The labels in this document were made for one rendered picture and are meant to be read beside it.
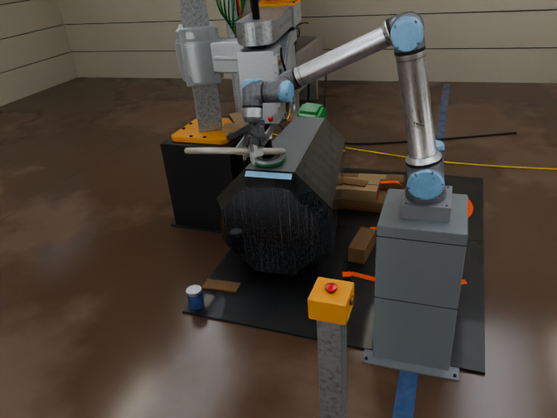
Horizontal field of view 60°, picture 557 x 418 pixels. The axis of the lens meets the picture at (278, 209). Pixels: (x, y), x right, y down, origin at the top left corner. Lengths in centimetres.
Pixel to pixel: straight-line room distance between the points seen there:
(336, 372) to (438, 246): 89
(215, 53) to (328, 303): 252
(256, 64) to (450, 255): 144
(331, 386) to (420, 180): 90
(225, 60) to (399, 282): 203
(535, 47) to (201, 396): 676
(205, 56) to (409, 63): 201
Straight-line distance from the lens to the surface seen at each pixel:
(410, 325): 261
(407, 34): 191
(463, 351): 292
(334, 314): 149
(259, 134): 212
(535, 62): 811
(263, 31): 274
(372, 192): 402
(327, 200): 302
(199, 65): 366
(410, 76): 196
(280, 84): 208
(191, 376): 282
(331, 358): 165
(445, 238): 229
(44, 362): 323
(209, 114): 383
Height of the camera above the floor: 202
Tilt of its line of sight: 29 degrees down
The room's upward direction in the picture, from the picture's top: 5 degrees counter-clockwise
